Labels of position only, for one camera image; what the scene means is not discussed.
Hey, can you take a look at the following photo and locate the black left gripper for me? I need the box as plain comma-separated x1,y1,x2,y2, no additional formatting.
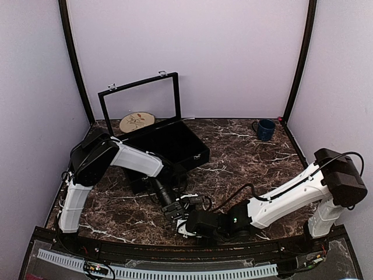
150,177,185,223

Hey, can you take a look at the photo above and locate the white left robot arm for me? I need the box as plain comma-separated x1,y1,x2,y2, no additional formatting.
58,131,187,254

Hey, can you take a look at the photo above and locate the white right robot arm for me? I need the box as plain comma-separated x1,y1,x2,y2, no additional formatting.
177,148,368,253

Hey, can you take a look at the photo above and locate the round beige decorated plate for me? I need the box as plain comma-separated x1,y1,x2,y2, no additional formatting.
119,112,155,133

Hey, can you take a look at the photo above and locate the black glass-lid display case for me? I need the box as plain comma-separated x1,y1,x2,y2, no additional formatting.
98,72,210,190

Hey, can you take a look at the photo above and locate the dark blue mug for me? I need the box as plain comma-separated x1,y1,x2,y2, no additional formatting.
251,119,276,142

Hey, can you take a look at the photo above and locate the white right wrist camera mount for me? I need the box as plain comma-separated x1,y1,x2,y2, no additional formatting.
176,219,197,239

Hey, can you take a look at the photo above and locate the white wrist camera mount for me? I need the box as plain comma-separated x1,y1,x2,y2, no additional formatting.
180,194,203,204
176,219,197,239

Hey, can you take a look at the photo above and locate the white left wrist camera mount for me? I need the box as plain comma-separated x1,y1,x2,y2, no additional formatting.
180,194,203,204

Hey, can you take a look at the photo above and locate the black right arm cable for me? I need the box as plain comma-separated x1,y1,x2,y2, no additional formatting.
211,150,365,214

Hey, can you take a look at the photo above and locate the white slotted cable duct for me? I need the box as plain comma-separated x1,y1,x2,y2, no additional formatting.
36,249,279,279

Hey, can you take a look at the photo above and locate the black curved front rail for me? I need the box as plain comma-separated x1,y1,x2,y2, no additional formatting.
32,225,347,263

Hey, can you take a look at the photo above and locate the left black frame post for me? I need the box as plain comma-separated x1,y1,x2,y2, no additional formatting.
58,0,95,125

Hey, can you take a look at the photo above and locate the black frame post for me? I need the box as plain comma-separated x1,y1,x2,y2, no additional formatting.
58,0,95,125
282,0,318,125

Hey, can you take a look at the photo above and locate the right black frame post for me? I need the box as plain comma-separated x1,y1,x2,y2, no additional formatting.
282,0,318,125

